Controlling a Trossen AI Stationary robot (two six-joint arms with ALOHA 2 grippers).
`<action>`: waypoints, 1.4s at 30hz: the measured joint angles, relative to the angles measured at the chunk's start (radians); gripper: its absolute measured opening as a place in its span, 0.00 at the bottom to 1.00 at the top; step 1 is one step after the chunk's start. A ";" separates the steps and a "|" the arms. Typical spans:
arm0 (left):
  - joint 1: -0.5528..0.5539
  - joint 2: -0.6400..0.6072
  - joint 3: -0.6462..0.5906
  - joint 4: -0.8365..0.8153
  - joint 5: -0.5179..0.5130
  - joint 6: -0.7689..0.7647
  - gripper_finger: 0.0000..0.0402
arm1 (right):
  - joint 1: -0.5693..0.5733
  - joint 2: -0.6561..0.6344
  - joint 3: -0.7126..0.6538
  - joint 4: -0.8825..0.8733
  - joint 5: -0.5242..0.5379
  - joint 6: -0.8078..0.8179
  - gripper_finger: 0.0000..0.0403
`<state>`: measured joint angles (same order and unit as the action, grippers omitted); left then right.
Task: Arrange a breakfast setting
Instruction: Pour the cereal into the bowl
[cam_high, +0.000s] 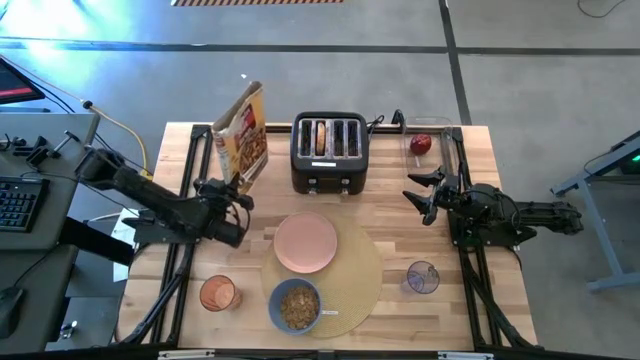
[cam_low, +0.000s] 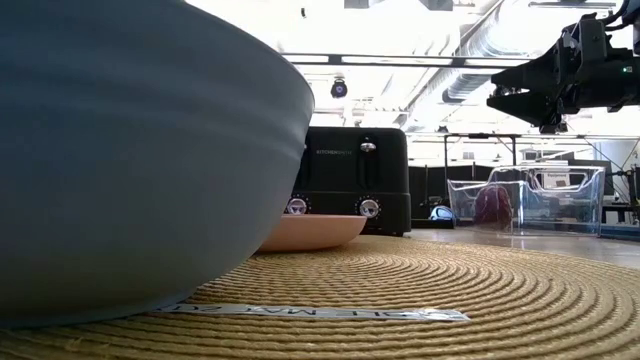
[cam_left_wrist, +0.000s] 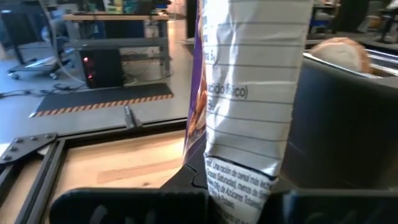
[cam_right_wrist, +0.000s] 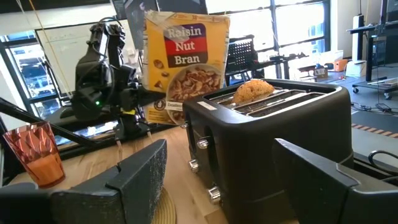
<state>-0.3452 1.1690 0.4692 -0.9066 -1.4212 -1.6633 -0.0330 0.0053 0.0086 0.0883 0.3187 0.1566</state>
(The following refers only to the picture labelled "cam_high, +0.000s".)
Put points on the orange translucent cup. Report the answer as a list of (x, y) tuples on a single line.
[(218, 294)]

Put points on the clear plastic container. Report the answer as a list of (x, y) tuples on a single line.
[(437, 135)]

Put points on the toasted bagel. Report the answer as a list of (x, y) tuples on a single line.
[(321, 139)]

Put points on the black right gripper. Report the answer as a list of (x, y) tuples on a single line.
[(452, 194)]

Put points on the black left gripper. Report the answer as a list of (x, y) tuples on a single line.
[(215, 197)]

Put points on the black four-slot toaster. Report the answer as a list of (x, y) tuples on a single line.
[(330, 172)]

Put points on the purple translucent cup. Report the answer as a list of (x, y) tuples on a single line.
[(422, 277)]

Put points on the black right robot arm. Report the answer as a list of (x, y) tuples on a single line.
[(545, 216)]

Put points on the brown cereal flakes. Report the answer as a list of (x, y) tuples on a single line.
[(299, 307)]

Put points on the pink plate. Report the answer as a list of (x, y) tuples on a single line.
[(305, 242)]

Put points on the black aluminium table frame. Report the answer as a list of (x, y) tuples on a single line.
[(200, 150)]

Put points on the round woven straw placemat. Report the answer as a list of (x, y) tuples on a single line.
[(355, 280)]

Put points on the black desk clamp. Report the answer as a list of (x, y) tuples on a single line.
[(40, 152)]

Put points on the white paper sheet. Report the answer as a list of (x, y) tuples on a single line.
[(122, 230)]

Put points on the computer monitor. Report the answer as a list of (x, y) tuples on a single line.
[(15, 82)]

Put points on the yellow cereal box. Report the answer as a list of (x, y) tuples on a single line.
[(245, 140)]

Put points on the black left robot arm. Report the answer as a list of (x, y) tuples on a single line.
[(150, 197)]

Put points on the grey desk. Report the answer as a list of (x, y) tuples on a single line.
[(50, 235)]

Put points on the red apple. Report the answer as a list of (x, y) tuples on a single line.
[(420, 144)]

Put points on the black computer mouse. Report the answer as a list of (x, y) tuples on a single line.
[(10, 312)]

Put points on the silver metal bracket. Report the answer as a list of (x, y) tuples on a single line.
[(465, 356), (186, 354)]

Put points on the white printed label tape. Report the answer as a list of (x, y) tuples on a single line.
[(329, 313)]

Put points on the grey metal table stand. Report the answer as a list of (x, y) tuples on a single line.
[(602, 235)]

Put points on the black backlit keyboard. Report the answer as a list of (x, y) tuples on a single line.
[(20, 202)]

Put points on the blue bowl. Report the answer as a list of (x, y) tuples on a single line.
[(274, 306)]

